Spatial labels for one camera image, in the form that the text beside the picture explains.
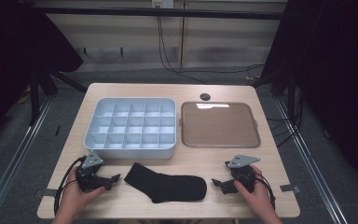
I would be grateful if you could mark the white wall socket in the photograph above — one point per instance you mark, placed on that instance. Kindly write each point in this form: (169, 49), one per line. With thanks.
(162, 3)

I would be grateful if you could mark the dark curtain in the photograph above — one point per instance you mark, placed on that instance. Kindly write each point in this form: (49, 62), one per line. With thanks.
(332, 77)
(15, 56)

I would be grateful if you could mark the round black table grommet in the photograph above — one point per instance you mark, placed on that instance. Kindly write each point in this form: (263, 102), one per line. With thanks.
(205, 96)

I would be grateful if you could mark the small black floor piece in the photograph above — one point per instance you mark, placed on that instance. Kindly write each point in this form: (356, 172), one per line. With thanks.
(57, 130)

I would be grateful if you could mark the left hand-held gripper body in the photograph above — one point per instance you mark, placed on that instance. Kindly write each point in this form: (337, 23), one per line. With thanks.
(88, 182)

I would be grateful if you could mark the person's right hand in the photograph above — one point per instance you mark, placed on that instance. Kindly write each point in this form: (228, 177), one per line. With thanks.
(258, 199)

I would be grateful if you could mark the grey tape strip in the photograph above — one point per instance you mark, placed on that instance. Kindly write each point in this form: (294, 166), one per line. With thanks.
(46, 193)
(290, 188)

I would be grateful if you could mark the black metal stand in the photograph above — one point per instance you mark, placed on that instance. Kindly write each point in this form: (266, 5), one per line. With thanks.
(34, 99)

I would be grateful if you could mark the black sock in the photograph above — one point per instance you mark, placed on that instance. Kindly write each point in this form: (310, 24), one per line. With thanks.
(167, 186)

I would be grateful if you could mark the metal floor rail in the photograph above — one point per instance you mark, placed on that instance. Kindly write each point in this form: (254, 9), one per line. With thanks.
(310, 161)
(18, 149)

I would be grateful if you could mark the black horizontal bar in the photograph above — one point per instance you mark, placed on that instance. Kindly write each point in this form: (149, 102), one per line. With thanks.
(155, 12)

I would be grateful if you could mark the brown square tray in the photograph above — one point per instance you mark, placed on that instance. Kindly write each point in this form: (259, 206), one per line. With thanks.
(219, 126)

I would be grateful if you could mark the person's left hand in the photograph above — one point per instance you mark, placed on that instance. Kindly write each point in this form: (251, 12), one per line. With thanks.
(73, 199)

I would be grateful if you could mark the pale divided storage box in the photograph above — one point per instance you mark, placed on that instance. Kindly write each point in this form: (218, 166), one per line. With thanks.
(130, 124)

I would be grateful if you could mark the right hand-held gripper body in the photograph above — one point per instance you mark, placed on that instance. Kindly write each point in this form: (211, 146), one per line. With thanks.
(242, 174)

